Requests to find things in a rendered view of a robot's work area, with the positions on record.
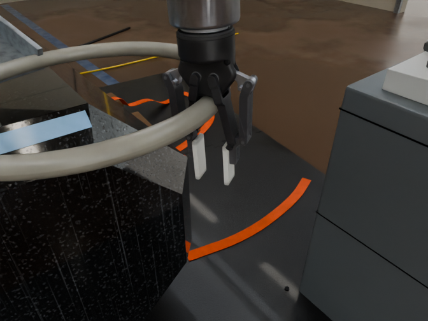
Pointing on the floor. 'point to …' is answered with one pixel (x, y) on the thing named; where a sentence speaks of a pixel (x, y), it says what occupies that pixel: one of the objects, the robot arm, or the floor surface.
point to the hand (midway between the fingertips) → (214, 160)
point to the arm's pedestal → (372, 211)
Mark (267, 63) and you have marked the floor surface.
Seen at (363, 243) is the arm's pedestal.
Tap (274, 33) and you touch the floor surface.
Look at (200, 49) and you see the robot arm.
